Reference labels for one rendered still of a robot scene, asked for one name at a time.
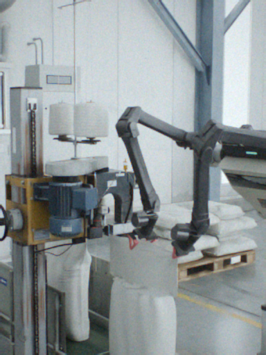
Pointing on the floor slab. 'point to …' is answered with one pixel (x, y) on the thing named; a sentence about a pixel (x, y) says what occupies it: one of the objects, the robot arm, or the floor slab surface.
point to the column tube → (23, 256)
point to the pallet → (215, 264)
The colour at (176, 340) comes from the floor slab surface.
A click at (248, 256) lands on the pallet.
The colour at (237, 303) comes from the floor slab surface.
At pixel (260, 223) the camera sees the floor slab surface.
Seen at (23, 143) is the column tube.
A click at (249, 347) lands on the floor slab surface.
